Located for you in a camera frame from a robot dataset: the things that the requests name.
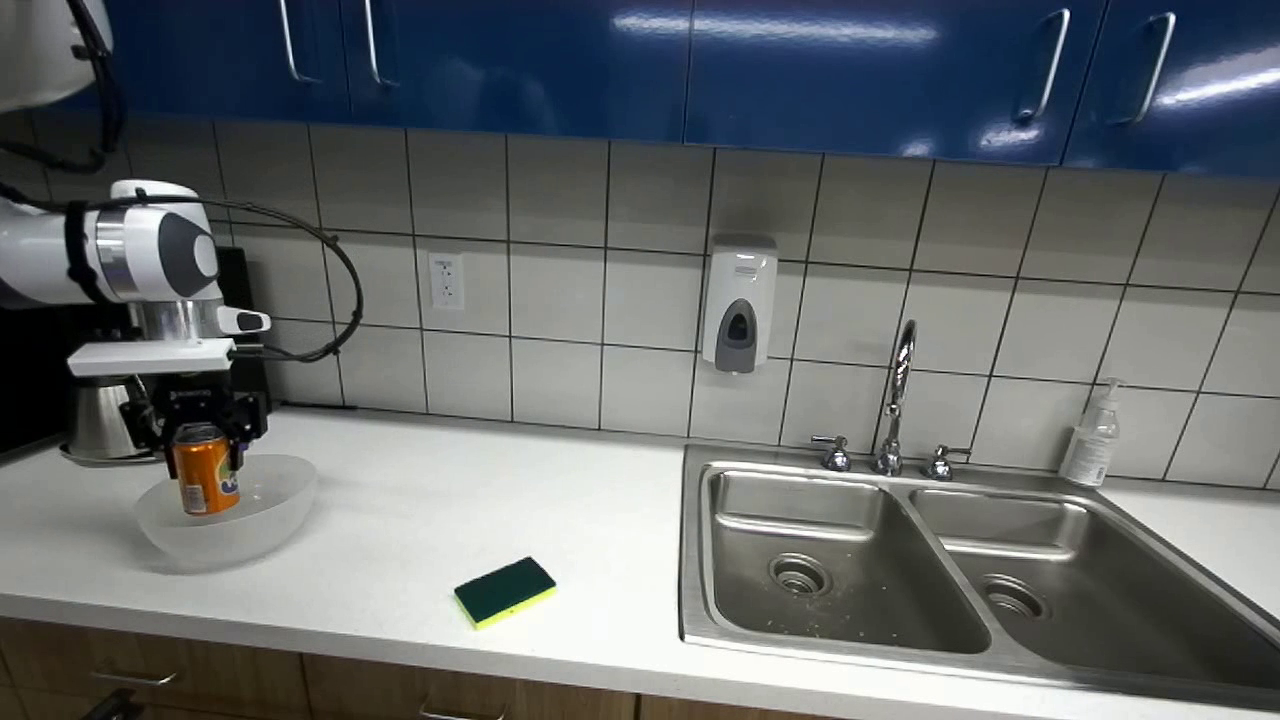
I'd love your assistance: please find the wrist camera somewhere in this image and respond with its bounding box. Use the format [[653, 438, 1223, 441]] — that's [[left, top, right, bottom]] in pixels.
[[66, 338, 238, 379]]

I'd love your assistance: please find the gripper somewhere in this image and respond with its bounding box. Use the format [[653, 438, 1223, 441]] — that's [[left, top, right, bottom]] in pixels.
[[122, 375, 270, 473]]

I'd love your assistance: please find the green and yellow sponge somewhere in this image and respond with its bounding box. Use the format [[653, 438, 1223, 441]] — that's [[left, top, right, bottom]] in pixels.
[[453, 556, 559, 631]]

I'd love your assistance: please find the wooden drawer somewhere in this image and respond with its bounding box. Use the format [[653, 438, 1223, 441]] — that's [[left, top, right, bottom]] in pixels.
[[302, 653, 641, 720], [0, 617, 312, 720]]

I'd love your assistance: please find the silver cabinet door handle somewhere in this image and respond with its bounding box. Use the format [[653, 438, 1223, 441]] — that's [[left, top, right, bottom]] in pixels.
[[1128, 11, 1178, 127], [277, 0, 324, 86], [1014, 8, 1072, 126], [361, 0, 400, 89]]

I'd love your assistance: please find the steel carafe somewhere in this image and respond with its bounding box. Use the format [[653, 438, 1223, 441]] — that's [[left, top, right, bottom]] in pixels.
[[58, 375, 169, 469]]

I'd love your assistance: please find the white wall soap dispenser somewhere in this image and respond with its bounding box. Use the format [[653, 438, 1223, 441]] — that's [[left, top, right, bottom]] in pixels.
[[701, 234, 779, 376]]

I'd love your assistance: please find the white wall socket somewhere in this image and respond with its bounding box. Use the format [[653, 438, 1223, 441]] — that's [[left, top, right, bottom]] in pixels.
[[428, 252, 467, 311]]

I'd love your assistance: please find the blue cabinet door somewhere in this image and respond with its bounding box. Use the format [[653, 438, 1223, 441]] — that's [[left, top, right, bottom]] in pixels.
[[1061, 0, 1280, 182], [340, 0, 693, 145], [58, 0, 352, 127], [684, 0, 1110, 167]]

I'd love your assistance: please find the clear pump bottle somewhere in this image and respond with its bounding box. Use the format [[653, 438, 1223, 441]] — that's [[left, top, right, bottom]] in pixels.
[[1058, 377, 1126, 489]]

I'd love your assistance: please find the steel double sink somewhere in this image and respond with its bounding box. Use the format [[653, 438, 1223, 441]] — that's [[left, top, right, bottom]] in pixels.
[[679, 444, 1280, 712]]

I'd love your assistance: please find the blue wall cabinet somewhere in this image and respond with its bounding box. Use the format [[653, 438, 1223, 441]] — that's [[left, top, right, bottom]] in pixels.
[[58, 0, 1280, 182]]

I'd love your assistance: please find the black coffee maker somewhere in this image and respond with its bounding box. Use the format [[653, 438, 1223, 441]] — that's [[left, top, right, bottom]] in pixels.
[[0, 245, 272, 457]]

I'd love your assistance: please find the chrome tap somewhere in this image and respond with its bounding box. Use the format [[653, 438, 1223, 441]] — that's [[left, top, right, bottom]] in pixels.
[[811, 319, 972, 483]]

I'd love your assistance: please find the translucent plastic bowl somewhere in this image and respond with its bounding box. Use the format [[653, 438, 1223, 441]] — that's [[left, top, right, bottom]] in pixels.
[[133, 453, 319, 574]]

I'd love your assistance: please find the orange soda can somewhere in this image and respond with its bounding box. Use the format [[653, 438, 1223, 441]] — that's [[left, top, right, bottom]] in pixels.
[[170, 422, 242, 517]]

